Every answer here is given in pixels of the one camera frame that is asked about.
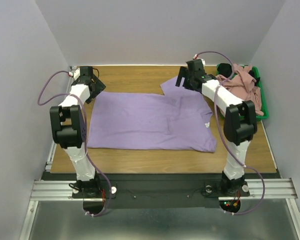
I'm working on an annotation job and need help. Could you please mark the purple t-shirt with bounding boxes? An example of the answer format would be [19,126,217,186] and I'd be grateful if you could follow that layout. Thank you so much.
[87,77,217,153]

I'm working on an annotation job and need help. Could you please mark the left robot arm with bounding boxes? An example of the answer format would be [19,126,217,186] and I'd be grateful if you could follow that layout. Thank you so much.
[49,66,106,199]

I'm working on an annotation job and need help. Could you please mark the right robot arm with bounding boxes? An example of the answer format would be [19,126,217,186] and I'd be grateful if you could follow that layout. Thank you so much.
[175,59,258,195]

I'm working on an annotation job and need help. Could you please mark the black t-shirt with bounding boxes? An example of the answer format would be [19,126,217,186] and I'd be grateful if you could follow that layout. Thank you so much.
[216,63,232,78]

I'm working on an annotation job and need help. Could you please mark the pink t-shirt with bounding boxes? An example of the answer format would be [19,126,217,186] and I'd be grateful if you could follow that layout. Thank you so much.
[223,64,264,116]

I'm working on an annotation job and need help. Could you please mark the green plastic bin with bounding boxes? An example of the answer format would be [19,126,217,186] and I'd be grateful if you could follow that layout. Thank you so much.
[216,65,268,121]

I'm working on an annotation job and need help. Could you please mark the right electronics board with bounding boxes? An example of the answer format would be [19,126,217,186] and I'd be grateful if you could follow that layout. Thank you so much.
[219,200,241,213]

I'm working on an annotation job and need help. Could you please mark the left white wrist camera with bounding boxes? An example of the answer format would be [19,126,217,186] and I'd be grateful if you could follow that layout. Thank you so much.
[68,68,81,81]

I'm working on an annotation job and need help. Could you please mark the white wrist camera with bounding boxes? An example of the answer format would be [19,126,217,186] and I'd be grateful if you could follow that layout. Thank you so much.
[192,54,206,65]
[68,68,81,81]

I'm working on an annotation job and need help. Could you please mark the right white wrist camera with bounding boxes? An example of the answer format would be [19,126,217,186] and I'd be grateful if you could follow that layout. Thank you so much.
[192,54,206,65]

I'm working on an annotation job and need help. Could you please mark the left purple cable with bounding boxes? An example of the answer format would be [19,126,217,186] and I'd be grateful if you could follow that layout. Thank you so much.
[37,70,116,218]

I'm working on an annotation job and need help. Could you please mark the aluminium front rail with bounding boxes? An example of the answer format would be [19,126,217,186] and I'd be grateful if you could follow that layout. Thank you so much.
[30,178,297,201]

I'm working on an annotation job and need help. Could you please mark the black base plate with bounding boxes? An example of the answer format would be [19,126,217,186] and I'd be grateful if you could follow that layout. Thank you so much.
[83,174,250,210]

